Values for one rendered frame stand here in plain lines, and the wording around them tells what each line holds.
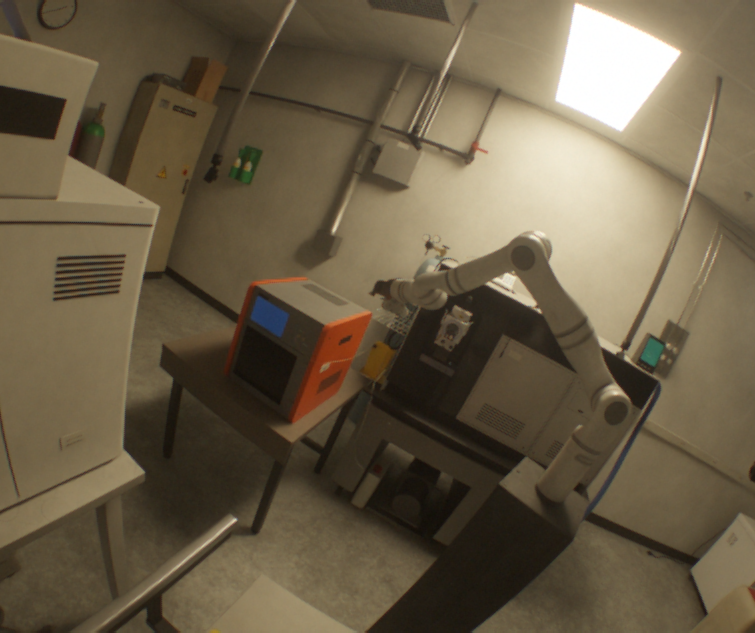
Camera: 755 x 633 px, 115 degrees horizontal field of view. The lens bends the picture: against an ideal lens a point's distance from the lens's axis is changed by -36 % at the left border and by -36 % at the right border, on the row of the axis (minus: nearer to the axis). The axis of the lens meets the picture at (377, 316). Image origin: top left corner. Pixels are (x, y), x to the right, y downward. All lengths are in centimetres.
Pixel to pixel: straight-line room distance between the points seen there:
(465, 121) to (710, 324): 250
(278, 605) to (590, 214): 283
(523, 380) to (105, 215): 165
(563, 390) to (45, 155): 185
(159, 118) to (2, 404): 330
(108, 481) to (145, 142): 319
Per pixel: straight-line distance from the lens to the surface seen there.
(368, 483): 217
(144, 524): 188
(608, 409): 92
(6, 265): 54
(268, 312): 139
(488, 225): 285
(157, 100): 369
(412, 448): 190
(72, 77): 52
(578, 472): 99
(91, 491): 84
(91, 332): 65
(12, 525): 81
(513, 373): 176
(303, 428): 146
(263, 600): 75
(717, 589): 393
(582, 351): 88
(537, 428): 186
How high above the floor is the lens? 156
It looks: 15 degrees down
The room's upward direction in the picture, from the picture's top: 24 degrees clockwise
